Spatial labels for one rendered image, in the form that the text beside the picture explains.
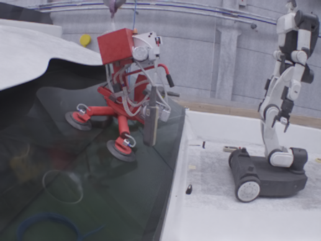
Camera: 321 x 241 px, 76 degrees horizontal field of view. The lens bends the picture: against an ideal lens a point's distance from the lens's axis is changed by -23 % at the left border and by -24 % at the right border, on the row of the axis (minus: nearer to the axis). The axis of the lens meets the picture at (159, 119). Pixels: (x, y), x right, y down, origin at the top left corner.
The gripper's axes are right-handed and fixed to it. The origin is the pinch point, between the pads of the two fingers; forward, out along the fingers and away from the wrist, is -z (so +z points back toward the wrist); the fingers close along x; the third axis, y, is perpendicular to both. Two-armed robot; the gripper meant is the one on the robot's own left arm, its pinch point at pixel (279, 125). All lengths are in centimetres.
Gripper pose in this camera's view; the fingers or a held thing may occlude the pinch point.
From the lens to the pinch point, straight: 171.4
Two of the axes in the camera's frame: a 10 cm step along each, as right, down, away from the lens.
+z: 2.9, -9.1, -2.8
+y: -1.4, 2.5, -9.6
